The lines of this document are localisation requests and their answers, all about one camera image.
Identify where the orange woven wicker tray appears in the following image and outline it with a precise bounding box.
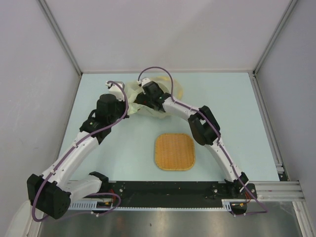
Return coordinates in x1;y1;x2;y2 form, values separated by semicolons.
155;133;196;171

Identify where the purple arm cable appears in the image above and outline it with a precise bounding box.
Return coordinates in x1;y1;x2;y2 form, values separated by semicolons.
137;66;269;214
32;80;129;222

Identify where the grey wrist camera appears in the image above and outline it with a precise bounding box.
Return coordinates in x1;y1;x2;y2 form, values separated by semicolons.
137;78;152;88
106;80;125;101

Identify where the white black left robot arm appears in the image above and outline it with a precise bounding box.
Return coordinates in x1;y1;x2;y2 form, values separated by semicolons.
27;92;128;222

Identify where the pale green plastic bag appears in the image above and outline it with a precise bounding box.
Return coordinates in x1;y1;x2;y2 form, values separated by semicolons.
124;76;171;119

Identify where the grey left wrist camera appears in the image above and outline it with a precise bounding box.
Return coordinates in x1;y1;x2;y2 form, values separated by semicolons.
106;80;125;101

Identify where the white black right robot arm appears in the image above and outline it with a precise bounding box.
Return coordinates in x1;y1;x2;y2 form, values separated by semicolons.
135;78;249;198

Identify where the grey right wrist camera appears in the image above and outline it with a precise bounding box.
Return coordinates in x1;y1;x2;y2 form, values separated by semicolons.
137;78;152;88

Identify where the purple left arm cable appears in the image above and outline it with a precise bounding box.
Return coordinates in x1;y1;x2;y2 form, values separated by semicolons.
32;80;129;222

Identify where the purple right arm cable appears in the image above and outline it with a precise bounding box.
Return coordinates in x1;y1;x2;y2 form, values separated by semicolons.
137;66;269;214

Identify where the white slotted cable duct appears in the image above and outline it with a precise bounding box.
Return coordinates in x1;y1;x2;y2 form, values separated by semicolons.
66;199;234;212

